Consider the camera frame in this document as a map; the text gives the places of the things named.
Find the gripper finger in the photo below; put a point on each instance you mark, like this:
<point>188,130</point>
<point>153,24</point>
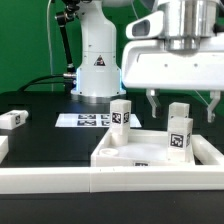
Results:
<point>152,96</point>
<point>215,97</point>

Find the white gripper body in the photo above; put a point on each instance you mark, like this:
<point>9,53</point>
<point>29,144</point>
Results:
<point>146,64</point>

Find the white square table top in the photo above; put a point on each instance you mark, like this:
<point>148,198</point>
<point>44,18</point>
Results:
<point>144,148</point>

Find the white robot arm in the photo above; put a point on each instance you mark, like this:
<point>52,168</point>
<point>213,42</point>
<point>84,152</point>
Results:
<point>177,46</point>

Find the white U-shaped obstacle fence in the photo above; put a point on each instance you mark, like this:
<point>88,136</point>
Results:
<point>208,175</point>

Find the white sheet with markers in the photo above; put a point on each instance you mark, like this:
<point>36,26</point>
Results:
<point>82,120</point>

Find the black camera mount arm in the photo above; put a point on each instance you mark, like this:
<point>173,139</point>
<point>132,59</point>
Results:
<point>62,18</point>

